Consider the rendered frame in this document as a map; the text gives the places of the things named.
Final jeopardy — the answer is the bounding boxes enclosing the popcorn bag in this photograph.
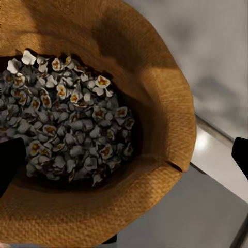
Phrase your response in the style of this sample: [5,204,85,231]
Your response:
[0,0,197,248]

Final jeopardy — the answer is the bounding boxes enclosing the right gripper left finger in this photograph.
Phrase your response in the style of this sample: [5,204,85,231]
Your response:
[0,138,26,198]

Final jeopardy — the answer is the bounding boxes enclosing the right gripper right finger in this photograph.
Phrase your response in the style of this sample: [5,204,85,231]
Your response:
[231,137,248,179]

